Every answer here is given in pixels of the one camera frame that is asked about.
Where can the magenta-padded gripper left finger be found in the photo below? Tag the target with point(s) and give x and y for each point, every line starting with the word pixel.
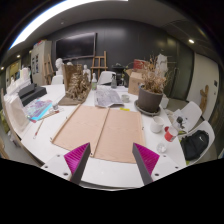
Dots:
pixel 76 158

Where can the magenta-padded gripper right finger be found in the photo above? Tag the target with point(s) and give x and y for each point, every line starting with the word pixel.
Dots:
pixel 146 158

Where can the clear red-labelled drink bottle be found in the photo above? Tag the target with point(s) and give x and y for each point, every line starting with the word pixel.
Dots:
pixel 171 134

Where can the white mug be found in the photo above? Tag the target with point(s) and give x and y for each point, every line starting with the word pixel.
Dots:
pixel 156 126

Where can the light wooden drawing board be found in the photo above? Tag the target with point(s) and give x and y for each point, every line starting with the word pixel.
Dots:
pixel 116 133

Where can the grey plant saucer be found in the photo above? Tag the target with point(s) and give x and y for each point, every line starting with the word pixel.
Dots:
pixel 141 110

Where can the black backpack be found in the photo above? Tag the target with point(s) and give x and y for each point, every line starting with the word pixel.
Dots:
pixel 195 145

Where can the stack of papers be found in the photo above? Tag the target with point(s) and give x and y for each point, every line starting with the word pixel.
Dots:
pixel 175 116

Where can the small yellow item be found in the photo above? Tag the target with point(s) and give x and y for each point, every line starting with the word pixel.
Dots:
pixel 125 109

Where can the small jar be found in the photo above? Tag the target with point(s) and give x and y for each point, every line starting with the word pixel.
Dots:
pixel 55 106

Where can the dried plant in dark pot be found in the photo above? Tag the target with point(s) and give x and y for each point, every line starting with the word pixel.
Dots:
pixel 150 100

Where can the colourful painting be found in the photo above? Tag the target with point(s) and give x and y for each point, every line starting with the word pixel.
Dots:
pixel 38 109

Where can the small grey cup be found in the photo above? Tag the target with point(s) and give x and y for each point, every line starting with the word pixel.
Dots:
pixel 125 98

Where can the white chair with backpack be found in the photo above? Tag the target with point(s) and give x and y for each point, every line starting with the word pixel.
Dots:
pixel 208 128

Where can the newspaper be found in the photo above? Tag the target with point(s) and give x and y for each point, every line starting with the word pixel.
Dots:
pixel 106 96

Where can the white canvas panel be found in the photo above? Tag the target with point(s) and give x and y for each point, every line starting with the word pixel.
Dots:
pixel 16 113

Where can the black flat box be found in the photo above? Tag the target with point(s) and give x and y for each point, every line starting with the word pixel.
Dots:
pixel 35 95
pixel 26 90

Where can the cardboard box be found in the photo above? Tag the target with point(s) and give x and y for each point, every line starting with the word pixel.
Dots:
pixel 135 83

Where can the pale spray bottle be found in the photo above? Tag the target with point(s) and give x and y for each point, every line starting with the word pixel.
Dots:
pixel 94 82

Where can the wooden figure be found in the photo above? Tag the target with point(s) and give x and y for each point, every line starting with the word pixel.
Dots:
pixel 204 98

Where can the small white statuette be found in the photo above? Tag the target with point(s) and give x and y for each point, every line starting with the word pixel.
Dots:
pixel 86 72

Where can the wooden easel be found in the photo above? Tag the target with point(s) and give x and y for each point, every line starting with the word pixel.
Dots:
pixel 99 67
pixel 48 70

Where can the white plaster bust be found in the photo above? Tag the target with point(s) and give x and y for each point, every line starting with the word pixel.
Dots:
pixel 59 65

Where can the white cabinet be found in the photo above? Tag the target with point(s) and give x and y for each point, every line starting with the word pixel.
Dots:
pixel 40 61

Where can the round ceiling spotlights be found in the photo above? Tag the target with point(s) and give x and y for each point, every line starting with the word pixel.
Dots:
pixel 191 41

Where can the long ceiling light strip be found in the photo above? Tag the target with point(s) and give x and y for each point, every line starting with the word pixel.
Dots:
pixel 50 15

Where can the black wall screen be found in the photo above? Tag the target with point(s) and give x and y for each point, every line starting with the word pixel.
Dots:
pixel 76 46

